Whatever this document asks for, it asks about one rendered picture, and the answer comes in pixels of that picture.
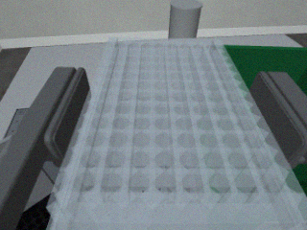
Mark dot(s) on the clear well plate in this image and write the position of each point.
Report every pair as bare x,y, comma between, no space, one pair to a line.
165,121

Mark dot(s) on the grey flat base plate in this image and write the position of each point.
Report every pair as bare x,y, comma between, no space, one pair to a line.
16,118

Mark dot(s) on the green open-top bin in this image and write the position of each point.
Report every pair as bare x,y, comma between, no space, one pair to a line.
249,60

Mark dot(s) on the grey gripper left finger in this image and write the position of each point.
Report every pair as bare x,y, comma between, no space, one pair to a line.
43,134

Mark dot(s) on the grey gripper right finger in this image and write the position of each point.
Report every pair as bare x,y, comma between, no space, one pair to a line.
284,108

